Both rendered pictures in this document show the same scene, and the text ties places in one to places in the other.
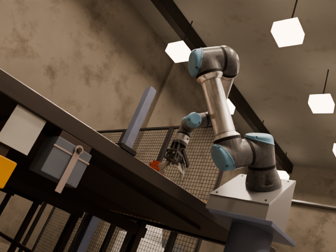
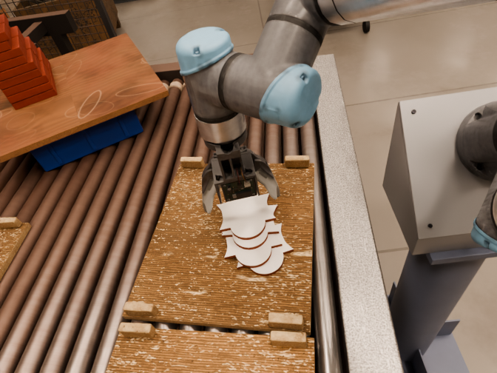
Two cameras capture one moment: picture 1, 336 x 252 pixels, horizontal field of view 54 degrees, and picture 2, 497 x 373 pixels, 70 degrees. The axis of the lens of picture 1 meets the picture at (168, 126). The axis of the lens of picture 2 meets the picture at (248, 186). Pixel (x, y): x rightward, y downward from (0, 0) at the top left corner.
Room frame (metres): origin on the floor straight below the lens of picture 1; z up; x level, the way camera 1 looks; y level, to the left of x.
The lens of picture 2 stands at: (1.31, 0.18, 1.55)
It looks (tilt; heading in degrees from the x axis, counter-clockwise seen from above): 46 degrees down; 320
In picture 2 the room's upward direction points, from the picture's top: 12 degrees counter-clockwise
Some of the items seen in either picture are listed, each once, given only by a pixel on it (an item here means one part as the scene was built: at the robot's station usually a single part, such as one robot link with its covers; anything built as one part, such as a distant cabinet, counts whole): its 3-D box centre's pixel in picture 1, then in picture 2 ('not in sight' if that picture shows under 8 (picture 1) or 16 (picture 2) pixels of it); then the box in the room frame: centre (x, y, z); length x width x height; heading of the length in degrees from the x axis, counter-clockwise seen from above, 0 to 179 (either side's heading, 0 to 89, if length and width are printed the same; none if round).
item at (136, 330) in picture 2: not in sight; (137, 330); (1.69, 0.19, 0.95); 0.06 x 0.02 x 0.03; 35
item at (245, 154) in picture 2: (176, 152); (231, 160); (1.67, -0.09, 1.14); 0.09 x 0.08 x 0.12; 140
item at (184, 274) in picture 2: not in sight; (231, 231); (1.71, -0.07, 0.93); 0.41 x 0.35 x 0.02; 123
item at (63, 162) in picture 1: (61, 163); not in sight; (1.09, 0.28, 0.77); 0.14 x 0.11 x 0.18; 128
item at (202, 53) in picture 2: (186, 127); (211, 75); (1.68, -0.10, 1.30); 0.09 x 0.08 x 0.11; 5
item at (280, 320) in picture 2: not in sight; (285, 321); (1.49, 0.02, 0.95); 0.06 x 0.02 x 0.03; 33
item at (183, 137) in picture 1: (182, 140); (222, 120); (1.68, -0.10, 1.22); 0.08 x 0.08 x 0.05
